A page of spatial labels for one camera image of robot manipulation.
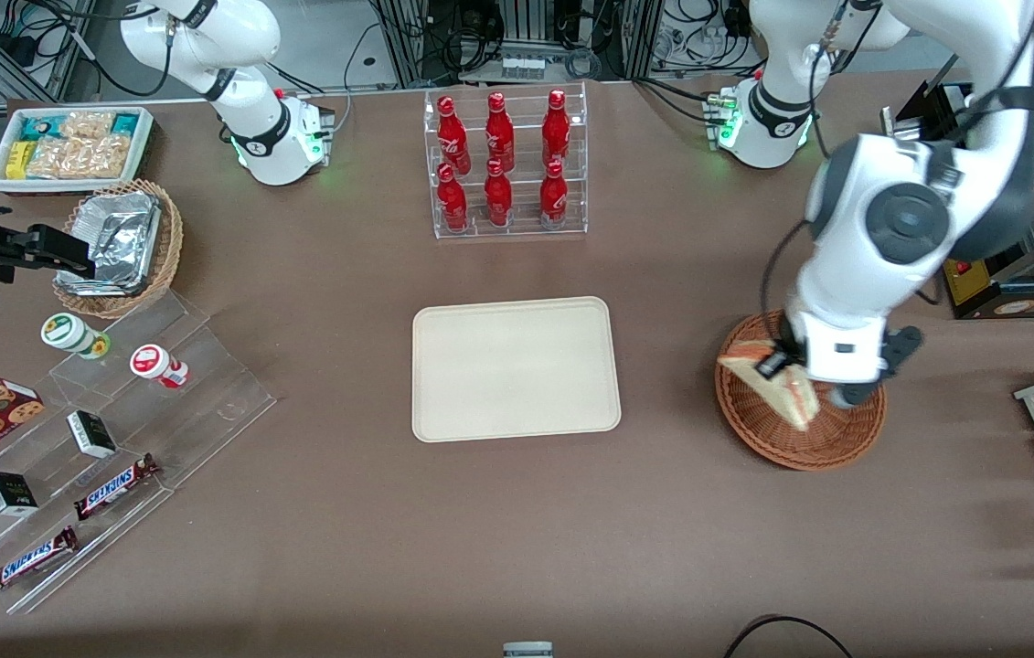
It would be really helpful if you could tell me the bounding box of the clear acrylic bottle rack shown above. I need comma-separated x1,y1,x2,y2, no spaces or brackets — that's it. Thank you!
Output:
422,80,589,240

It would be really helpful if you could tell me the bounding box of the brown wicker basket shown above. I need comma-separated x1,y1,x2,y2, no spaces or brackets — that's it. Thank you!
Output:
715,311,888,472

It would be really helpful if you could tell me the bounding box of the small black box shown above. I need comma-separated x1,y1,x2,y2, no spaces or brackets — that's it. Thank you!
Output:
67,410,118,459
0,472,39,517

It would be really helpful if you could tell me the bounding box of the clear acrylic stepped shelf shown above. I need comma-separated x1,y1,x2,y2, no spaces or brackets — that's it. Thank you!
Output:
0,291,278,615

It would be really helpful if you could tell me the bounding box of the black food warmer machine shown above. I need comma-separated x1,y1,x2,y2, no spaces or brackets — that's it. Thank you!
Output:
880,14,1034,321

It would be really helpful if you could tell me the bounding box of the beige plastic tray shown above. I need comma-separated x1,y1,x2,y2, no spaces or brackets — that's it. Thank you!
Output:
411,295,623,444

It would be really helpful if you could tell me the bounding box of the tan wicker basket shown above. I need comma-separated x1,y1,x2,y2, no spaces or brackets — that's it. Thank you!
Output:
52,178,184,319

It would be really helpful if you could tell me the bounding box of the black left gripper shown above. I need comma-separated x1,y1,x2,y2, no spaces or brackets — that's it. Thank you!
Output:
754,325,925,382

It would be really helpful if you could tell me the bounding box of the clear rice cracker bag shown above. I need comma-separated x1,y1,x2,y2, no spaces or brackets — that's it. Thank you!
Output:
27,134,131,180
59,111,116,140

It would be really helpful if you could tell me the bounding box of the red lid yogurt cup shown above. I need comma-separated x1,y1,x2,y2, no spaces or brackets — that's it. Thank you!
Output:
130,344,190,389

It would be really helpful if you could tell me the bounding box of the triangular sandwich wedge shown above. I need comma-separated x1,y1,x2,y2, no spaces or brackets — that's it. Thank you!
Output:
718,338,821,432

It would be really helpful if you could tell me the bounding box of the Snickers chocolate bar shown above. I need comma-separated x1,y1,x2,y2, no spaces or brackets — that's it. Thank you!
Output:
73,454,161,522
0,526,79,596

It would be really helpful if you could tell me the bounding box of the white rectangular snack bin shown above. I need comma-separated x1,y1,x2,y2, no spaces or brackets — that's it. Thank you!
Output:
0,105,156,197

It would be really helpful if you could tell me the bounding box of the silver foil wrapped pack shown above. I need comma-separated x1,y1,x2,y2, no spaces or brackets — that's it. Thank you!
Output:
55,190,163,296

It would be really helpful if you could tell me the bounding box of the red cola bottle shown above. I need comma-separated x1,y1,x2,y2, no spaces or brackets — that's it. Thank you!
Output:
437,95,472,176
484,159,514,228
485,91,516,173
539,160,570,229
437,163,469,232
541,89,571,170

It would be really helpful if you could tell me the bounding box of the aluminium frame rack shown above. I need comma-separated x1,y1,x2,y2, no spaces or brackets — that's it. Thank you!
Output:
375,0,664,86

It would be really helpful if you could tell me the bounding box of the black cable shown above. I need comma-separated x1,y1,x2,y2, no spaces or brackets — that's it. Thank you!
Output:
722,615,854,658

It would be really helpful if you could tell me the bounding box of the green lid yogurt cup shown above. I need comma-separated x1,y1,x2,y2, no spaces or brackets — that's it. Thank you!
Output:
41,313,112,360

